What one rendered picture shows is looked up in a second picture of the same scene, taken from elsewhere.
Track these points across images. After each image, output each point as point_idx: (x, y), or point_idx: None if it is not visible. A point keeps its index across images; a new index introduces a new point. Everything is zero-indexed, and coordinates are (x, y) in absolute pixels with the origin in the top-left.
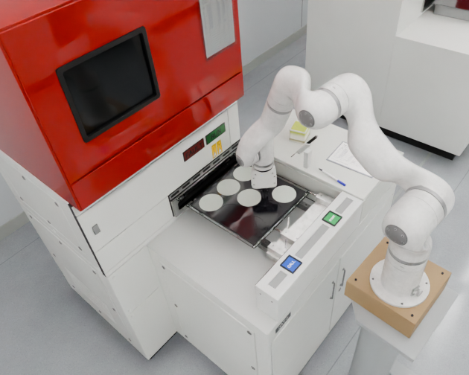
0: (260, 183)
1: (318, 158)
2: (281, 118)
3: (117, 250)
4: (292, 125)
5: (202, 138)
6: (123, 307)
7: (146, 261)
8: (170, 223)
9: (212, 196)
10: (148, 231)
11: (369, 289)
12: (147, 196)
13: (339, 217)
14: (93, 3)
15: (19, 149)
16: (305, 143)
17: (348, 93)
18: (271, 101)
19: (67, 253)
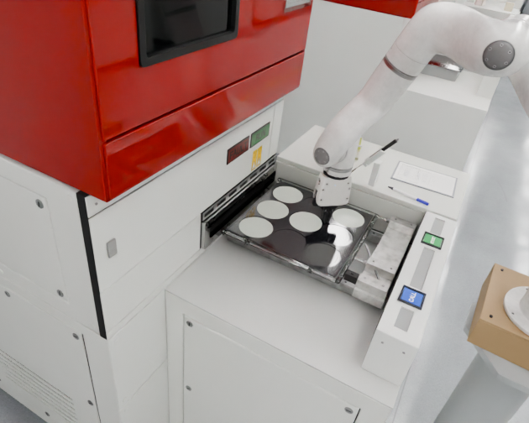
0: (330, 197)
1: (380, 177)
2: (402, 86)
3: (129, 292)
4: None
5: (248, 136)
6: (117, 394)
7: (159, 316)
8: (195, 258)
9: (255, 220)
10: (170, 265)
11: (514, 327)
12: (180, 207)
13: (441, 239)
14: None
15: None
16: (374, 152)
17: None
18: (399, 57)
19: (15, 313)
